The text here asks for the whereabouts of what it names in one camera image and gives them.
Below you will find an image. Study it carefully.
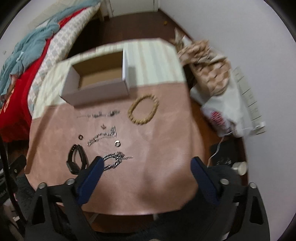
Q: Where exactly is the black smart band watch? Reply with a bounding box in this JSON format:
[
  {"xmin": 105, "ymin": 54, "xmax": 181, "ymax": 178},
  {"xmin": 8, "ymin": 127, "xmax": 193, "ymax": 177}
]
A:
[{"xmin": 66, "ymin": 144, "xmax": 88, "ymax": 175}]

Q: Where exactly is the white cable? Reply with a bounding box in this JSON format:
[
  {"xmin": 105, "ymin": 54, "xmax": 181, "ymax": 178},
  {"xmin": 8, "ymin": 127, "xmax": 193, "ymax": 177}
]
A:
[{"xmin": 206, "ymin": 133, "xmax": 234, "ymax": 167}]

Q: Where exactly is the checkered quilt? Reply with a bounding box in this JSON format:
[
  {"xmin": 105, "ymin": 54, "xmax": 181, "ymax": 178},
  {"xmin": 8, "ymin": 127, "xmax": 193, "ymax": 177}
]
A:
[{"xmin": 28, "ymin": 1, "xmax": 101, "ymax": 114}]

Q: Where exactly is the white door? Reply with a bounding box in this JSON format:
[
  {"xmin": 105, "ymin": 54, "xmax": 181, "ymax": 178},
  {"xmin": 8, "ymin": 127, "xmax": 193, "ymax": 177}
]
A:
[{"xmin": 104, "ymin": 0, "xmax": 159, "ymax": 18}]

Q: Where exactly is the white cardboard box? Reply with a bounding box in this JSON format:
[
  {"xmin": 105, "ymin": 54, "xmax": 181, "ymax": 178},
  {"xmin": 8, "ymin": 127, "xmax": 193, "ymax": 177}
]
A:
[{"xmin": 60, "ymin": 49, "xmax": 130, "ymax": 107}]

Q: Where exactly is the thick silver chain bracelet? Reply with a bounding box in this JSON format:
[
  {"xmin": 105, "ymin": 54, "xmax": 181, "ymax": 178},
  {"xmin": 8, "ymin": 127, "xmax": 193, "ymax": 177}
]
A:
[{"xmin": 101, "ymin": 151, "xmax": 134, "ymax": 171}]

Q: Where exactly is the wooden bead bracelet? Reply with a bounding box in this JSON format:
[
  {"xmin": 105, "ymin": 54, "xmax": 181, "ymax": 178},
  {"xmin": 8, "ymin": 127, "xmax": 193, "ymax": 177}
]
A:
[{"xmin": 127, "ymin": 93, "xmax": 160, "ymax": 126}]

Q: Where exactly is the small white jar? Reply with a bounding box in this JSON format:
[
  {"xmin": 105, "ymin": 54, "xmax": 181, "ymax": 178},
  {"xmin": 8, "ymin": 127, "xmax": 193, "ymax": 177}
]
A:
[{"xmin": 232, "ymin": 162, "xmax": 248, "ymax": 176}]

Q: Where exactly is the red blanket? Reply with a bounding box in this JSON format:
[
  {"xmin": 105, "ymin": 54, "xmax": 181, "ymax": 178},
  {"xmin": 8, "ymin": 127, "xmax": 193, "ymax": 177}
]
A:
[{"xmin": 0, "ymin": 7, "xmax": 87, "ymax": 143}]

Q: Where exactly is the teal blanket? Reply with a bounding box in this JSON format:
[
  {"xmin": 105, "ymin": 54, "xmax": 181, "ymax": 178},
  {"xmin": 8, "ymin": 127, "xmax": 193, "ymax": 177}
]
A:
[{"xmin": 1, "ymin": 1, "xmax": 100, "ymax": 95}]

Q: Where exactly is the white power strip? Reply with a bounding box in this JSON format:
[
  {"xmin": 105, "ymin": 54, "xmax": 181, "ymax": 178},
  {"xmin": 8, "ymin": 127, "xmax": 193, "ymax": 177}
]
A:
[{"xmin": 232, "ymin": 66, "xmax": 266, "ymax": 135}]

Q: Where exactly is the white plastic bag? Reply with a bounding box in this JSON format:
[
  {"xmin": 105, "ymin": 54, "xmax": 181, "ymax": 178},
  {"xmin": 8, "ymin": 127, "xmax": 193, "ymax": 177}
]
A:
[{"xmin": 190, "ymin": 67, "xmax": 255, "ymax": 138}]

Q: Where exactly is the thin silver chain bracelet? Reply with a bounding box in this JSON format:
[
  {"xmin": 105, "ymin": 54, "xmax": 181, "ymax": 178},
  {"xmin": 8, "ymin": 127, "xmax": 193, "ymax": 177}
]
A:
[{"xmin": 87, "ymin": 126, "xmax": 117, "ymax": 147}]

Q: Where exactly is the pink and striped table cloth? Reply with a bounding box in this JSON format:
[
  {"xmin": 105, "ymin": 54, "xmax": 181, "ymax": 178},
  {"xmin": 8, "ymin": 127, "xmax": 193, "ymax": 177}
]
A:
[{"xmin": 25, "ymin": 39, "xmax": 204, "ymax": 215}]

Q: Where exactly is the long silver charm necklace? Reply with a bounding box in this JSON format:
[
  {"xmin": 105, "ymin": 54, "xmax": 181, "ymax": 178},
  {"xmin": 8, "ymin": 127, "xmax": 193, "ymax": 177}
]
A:
[{"xmin": 77, "ymin": 110, "xmax": 121, "ymax": 119}]

